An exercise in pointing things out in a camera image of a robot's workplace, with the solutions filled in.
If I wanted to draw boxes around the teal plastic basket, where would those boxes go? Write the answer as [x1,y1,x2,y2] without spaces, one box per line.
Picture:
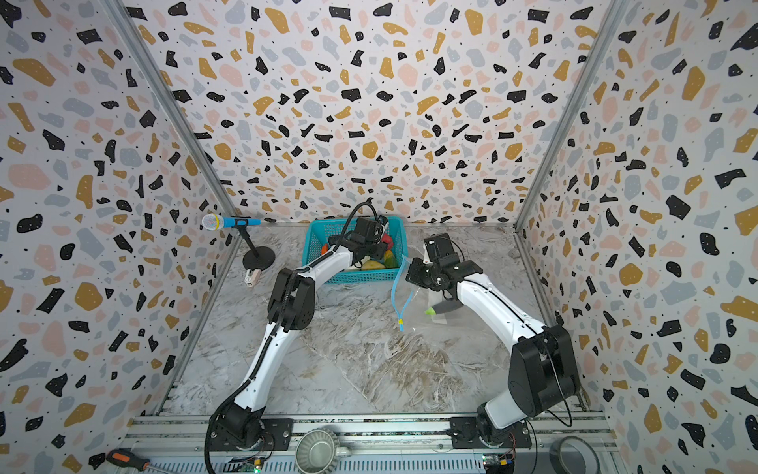
[302,216,409,284]

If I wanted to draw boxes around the clear zip top bag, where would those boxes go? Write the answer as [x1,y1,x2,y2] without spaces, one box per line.
[390,250,542,412]

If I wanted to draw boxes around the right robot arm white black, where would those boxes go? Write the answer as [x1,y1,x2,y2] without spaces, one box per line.
[406,233,580,446]

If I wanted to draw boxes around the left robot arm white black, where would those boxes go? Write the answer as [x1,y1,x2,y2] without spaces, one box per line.
[206,216,387,450]

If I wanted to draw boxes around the yellow toy lemon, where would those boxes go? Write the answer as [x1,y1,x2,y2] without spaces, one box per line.
[361,260,385,271]

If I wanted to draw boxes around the yellow green toy mango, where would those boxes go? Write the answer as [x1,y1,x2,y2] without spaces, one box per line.
[383,250,399,269]

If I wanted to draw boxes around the blue microphone on stand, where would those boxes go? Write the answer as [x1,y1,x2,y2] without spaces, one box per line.
[200,212,278,272]

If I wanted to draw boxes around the grey tape roll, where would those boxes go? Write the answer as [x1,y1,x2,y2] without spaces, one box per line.
[549,436,601,474]

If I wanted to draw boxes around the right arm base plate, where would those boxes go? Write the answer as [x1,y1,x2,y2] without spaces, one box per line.
[446,416,532,450]

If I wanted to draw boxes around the black corrugated cable hose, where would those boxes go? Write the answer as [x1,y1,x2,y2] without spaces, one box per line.
[203,199,380,474]

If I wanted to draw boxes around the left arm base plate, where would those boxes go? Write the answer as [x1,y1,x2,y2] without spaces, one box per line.
[205,418,294,452]

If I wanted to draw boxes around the aluminium rail frame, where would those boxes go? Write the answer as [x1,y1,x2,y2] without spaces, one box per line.
[120,412,626,473]

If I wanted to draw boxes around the orange handled screwdriver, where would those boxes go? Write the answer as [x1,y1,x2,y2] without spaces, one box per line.
[106,448,173,474]

